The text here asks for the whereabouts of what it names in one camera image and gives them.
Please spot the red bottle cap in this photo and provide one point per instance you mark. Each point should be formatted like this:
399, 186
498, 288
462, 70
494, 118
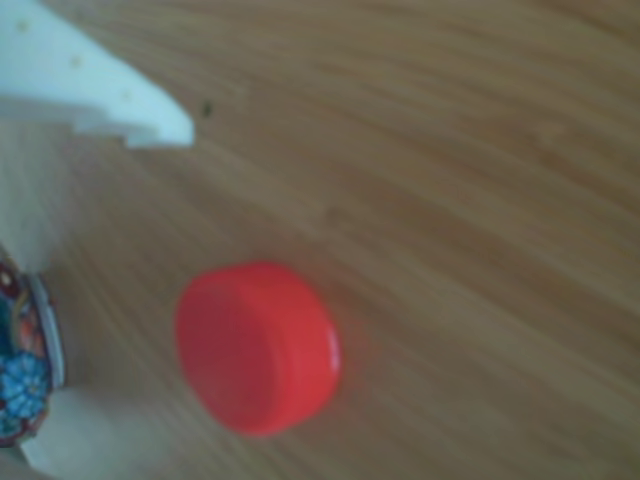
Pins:
255, 350

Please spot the black rimmed patterned mug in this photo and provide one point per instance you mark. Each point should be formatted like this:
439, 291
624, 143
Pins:
25, 380

